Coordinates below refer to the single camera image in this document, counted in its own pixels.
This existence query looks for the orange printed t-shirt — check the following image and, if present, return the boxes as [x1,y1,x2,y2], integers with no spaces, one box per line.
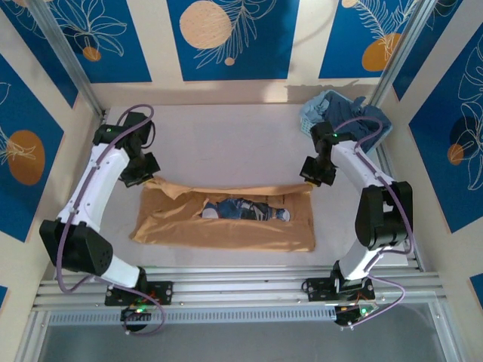
[128,176,316,253]

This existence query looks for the light blue plastic basket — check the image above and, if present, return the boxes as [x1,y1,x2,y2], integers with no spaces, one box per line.
[300,90,394,155]

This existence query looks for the light blue t-shirt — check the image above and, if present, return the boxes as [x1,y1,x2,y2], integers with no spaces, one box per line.
[301,94,331,124]

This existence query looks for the medium blue t-shirt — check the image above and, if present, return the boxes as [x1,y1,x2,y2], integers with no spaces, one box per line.
[352,97,392,146]

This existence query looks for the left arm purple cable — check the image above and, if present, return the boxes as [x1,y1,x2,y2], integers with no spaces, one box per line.
[55,104,167,336]

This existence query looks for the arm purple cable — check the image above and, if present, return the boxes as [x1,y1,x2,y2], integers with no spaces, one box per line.
[335,116,414,329]
[55,104,167,336]

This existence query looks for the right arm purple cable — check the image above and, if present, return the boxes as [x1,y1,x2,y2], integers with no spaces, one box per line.
[335,116,414,329]

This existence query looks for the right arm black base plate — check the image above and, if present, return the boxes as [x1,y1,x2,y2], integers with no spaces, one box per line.
[303,277,377,302]

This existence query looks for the aluminium rail base frame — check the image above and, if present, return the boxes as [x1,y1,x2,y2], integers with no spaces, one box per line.
[32,263,448,312]

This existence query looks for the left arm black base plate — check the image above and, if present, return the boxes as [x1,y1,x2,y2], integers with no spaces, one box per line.
[104,281,174,306]

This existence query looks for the aluminium upright post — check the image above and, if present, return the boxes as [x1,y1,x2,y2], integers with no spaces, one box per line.
[369,0,441,109]
[28,0,106,118]

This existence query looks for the grey slotted cable duct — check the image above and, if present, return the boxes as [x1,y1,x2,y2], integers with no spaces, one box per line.
[47,305,340,327]

